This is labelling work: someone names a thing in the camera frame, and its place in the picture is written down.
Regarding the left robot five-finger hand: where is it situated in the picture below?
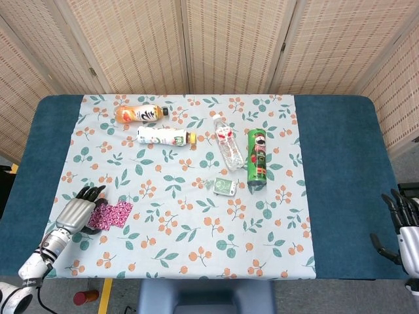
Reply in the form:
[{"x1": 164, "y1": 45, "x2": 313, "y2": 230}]
[{"x1": 54, "y1": 184, "x2": 108, "y2": 235}]

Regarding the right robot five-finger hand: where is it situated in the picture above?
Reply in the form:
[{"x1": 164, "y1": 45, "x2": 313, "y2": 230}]
[{"x1": 369, "y1": 188, "x2": 419, "y2": 272}]

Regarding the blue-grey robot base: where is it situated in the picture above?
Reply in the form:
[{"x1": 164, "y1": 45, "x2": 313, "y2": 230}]
[{"x1": 137, "y1": 279, "x2": 276, "y2": 314}]

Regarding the black box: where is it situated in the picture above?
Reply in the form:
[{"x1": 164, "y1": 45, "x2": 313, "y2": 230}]
[{"x1": 397, "y1": 182, "x2": 419, "y2": 200}]

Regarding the black equipment case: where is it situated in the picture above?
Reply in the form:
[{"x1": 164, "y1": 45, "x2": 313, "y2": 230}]
[{"x1": 0, "y1": 165, "x2": 16, "y2": 217}]

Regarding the red cylinder can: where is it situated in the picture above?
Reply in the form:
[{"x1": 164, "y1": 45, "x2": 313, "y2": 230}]
[{"x1": 73, "y1": 289, "x2": 100, "y2": 305}]

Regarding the yellow floor tape strip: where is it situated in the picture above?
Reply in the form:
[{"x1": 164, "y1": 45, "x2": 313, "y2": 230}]
[{"x1": 98, "y1": 277, "x2": 114, "y2": 314}]

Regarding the blue felt table cover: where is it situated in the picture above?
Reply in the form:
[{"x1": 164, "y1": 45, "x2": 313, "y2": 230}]
[{"x1": 0, "y1": 94, "x2": 409, "y2": 281}]

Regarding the white label bottle yellow cap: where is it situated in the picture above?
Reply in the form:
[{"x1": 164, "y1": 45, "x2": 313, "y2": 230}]
[{"x1": 136, "y1": 126, "x2": 198, "y2": 146}]

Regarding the orange juice bottle black cap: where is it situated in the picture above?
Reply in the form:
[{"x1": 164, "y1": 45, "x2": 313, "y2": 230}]
[{"x1": 114, "y1": 103, "x2": 170, "y2": 124}]

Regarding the floral print tablecloth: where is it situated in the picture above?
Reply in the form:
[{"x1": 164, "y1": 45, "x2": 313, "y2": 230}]
[{"x1": 31, "y1": 94, "x2": 317, "y2": 281}]

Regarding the green tissue packet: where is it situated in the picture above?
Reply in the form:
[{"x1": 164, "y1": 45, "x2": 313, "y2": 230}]
[{"x1": 213, "y1": 177, "x2": 237, "y2": 197}]

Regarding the clear water bottle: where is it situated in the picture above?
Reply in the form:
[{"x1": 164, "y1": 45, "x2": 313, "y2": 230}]
[{"x1": 212, "y1": 114, "x2": 246, "y2": 171}]

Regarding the green chips can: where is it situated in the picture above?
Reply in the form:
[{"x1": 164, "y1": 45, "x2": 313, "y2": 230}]
[{"x1": 246, "y1": 128, "x2": 268, "y2": 188}]

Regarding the woven bamboo folding screen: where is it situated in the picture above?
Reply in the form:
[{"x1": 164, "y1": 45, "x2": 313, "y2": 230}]
[{"x1": 0, "y1": 0, "x2": 419, "y2": 164}]

